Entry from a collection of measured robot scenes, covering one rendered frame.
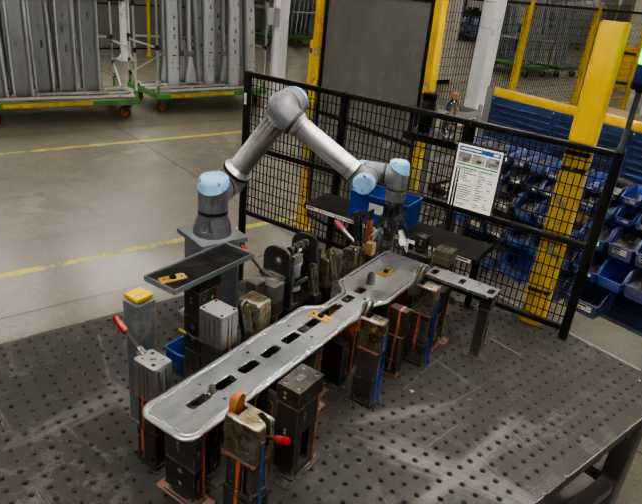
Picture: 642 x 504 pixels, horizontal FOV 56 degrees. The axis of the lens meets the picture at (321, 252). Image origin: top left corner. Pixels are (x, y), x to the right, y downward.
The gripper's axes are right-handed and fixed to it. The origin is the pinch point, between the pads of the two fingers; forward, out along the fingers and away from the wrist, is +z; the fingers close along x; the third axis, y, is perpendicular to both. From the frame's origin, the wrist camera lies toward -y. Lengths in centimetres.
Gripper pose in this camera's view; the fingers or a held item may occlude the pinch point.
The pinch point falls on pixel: (390, 246)
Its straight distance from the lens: 237.7
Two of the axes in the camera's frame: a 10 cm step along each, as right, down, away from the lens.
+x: 8.2, 3.1, -4.8
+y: -5.6, 3.1, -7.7
